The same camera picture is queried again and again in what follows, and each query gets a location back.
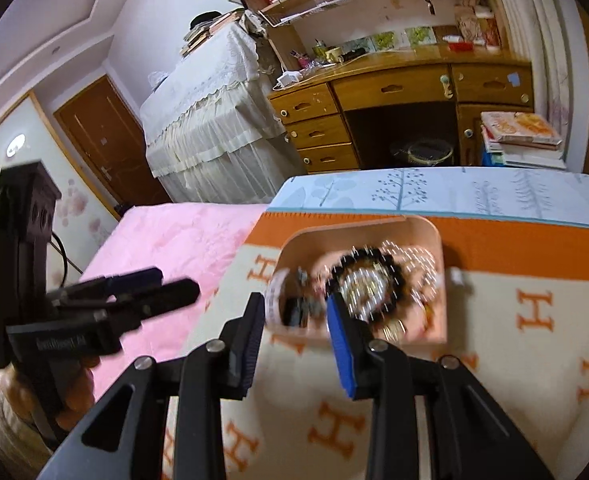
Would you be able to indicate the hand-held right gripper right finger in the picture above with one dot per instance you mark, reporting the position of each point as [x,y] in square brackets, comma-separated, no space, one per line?
[342,347]

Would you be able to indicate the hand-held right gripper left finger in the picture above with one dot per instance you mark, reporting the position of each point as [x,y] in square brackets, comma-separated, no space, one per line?
[247,360]

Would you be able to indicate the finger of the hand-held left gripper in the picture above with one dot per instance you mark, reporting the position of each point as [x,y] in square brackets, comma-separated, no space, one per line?
[124,282]
[159,297]

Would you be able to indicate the peach jewelry tray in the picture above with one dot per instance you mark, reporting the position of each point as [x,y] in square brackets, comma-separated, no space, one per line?
[302,245]

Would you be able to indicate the person's left forearm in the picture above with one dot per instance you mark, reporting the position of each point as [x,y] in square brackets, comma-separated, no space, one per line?
[7,430]

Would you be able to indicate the person's left hand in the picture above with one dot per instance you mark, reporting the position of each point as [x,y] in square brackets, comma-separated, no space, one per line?
[82,395]

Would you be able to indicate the pink quilt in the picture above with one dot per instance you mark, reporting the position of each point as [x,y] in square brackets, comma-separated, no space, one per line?
[174,240]

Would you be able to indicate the floral sliding wardrobe door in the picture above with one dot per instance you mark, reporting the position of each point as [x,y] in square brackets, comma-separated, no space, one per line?
[87,220]

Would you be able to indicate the small white tag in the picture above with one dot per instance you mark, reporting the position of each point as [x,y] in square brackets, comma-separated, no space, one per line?
[456,278]

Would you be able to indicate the brown wooden door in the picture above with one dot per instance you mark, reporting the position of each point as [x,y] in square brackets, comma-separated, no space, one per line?
[104,145]

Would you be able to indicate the orange and cream printed blanket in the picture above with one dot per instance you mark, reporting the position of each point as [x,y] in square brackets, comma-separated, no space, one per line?
[499,360]

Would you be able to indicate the white lace covered cabinet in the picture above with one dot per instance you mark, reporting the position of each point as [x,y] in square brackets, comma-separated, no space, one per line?
[209,125]

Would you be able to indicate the light blue printed bed sheet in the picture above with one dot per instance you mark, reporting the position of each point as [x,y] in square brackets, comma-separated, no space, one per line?
[474,195]

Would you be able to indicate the blue stool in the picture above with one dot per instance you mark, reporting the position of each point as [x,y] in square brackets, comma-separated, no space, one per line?
[489,158]

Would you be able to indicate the white power adapter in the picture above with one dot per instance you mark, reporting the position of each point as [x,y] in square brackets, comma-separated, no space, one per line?
[289,79]

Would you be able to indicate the wooden desk with drawers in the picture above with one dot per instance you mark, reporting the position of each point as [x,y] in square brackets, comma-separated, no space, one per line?
[389,87]

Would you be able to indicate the pile of old books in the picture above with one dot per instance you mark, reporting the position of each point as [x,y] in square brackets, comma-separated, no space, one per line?
[209,30]

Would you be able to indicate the pink pen cup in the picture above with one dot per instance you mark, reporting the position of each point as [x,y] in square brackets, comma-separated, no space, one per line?
[303,61]

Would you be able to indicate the stack of large books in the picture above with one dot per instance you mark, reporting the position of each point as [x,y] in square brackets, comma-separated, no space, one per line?
[519,127]

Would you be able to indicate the yellow mug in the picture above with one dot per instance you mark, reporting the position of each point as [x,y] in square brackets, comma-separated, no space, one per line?
[332,54]

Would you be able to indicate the small red box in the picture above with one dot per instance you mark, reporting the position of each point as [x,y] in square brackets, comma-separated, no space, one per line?
[459,46]

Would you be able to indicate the floral gift box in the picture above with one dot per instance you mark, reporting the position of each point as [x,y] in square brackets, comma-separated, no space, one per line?
[477,25]

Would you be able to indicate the white curtain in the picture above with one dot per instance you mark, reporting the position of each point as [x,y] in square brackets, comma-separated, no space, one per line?
[539,35]

